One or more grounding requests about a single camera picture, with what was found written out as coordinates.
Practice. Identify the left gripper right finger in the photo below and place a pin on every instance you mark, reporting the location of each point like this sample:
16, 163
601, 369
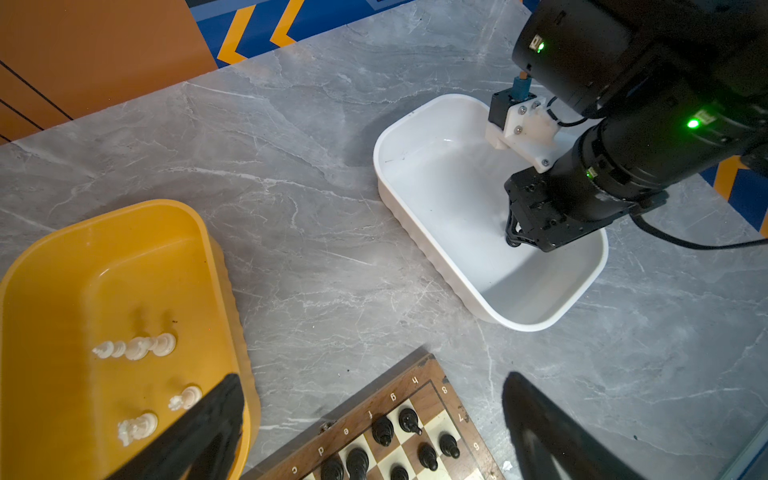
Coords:
548, 441

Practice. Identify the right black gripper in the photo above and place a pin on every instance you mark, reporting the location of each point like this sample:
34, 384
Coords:
548, 214

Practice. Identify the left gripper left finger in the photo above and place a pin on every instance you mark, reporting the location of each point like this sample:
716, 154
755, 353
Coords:
201, 444

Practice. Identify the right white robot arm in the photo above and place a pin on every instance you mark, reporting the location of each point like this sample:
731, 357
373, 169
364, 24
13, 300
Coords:
666, 89

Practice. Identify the wooden chess board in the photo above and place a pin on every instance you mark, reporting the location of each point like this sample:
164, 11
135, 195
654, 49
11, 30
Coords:
407, 424

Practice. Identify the white knight in tray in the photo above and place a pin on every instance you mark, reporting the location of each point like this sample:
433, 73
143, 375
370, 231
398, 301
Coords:
138, 428
186, 399

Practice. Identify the white plastic tray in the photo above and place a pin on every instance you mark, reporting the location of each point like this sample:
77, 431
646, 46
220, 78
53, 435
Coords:
444, 183

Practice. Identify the white king in tray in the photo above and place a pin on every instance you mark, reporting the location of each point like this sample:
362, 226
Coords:
137, 348

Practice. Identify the yellow plastic tray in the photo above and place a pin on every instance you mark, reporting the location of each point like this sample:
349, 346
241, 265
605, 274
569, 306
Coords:
139, 271

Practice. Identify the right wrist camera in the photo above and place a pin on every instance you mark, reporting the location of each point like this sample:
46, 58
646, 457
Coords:
519, 121

